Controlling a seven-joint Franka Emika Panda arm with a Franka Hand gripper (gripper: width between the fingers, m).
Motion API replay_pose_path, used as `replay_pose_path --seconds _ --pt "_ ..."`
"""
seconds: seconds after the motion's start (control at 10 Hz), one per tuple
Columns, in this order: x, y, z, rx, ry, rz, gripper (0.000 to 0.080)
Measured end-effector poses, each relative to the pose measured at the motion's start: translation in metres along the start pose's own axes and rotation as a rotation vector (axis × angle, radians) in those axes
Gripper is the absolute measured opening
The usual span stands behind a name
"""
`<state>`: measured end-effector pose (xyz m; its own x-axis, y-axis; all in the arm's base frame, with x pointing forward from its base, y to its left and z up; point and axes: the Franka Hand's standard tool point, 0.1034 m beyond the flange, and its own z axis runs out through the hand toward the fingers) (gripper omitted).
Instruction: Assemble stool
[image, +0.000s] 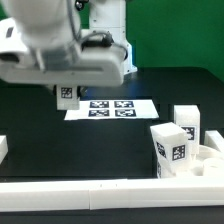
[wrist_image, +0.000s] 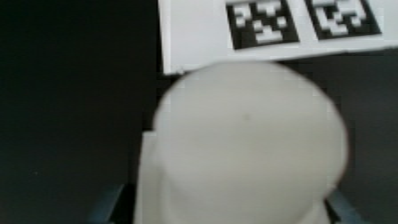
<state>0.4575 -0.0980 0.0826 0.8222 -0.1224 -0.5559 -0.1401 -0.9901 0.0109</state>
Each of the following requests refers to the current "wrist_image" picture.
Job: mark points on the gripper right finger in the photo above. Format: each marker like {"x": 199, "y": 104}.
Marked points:
{"x": 341, "y": 211}

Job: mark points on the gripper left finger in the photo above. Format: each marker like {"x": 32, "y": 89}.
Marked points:
{"x": 112, "y": 211}

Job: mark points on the white stool leg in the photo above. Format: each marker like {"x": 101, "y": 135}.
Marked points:
{"x": 245, "y": 151}

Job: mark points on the white marker sheet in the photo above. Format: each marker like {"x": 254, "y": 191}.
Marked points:
{"x": 236, "y": 30}

